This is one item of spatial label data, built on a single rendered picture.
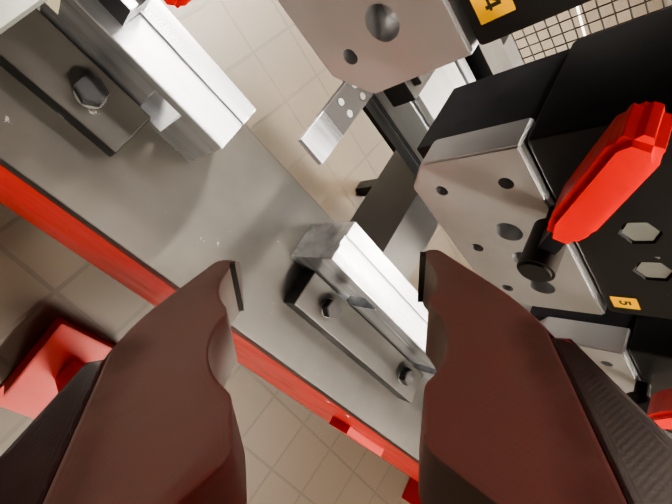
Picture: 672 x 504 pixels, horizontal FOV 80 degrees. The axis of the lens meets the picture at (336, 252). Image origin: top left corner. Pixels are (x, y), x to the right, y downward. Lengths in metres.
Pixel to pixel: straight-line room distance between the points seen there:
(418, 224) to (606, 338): 0.43
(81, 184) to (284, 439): 1.43
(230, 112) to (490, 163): 0.28
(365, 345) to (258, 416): 1.08
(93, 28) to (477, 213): 0.34
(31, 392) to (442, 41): 1.22
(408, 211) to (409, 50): 0.53
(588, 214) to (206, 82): 0.35
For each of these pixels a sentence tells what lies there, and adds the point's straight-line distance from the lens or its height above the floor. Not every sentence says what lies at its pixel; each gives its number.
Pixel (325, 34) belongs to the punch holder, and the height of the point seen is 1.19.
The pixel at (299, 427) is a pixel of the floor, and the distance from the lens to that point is 1.78.
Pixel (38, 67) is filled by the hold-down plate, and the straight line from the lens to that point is 0.47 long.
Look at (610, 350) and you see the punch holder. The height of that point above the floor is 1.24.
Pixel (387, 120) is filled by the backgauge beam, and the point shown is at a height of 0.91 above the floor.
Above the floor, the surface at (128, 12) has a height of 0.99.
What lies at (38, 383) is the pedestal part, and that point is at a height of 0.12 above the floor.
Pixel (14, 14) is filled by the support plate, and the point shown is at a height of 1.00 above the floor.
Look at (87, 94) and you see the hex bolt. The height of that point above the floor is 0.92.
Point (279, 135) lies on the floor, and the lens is 1.62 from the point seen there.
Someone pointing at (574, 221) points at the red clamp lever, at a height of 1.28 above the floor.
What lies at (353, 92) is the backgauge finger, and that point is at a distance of 0.49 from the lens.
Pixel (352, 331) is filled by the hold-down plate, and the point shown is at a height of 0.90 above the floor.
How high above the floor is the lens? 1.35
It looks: 52 degrees down
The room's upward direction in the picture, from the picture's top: 92 degrees clockwise
